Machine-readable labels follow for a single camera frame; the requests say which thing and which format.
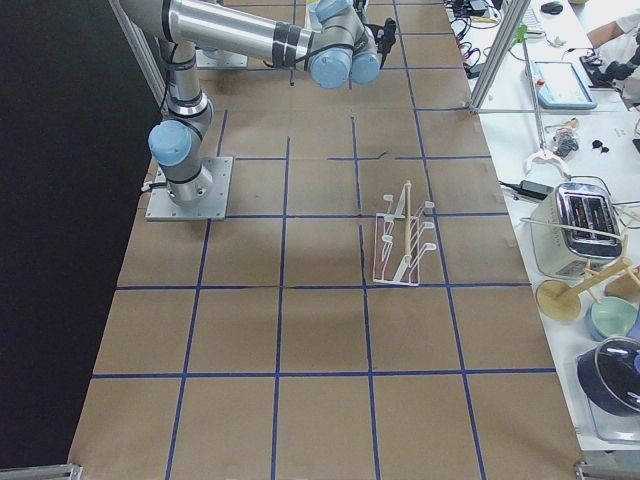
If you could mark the white wire cup rack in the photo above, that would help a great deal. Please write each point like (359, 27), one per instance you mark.
(399, 246)

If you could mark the long reacher grabber tool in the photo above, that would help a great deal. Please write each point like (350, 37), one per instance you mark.
(544, 155)

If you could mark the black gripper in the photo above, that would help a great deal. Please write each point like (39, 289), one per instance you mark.
(384, 54)

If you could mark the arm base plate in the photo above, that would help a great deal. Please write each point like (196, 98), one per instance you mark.
(217, 59)
(206, 197)

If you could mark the aluminium frame post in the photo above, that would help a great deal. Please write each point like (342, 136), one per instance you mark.
(511, 31)

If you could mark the black power adapter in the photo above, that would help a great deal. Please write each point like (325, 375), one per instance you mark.
(529, 189)

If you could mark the blue teach pendant tablet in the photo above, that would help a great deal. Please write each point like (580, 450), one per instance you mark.
(559, 85)

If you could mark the wooden mug tree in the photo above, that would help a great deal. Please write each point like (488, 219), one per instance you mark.
(561, 302)

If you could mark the green bowl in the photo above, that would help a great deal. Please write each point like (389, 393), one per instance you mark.
(610, 317)

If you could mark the cream plastic tray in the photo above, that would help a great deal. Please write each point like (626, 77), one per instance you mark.
(311, 19)

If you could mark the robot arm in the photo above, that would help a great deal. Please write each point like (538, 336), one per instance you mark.
(337, 44)

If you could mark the dark blue pot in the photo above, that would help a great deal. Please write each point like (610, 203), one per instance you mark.
(609, 375)

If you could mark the silver toaster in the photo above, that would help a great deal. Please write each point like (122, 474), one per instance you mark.
(573, 228)

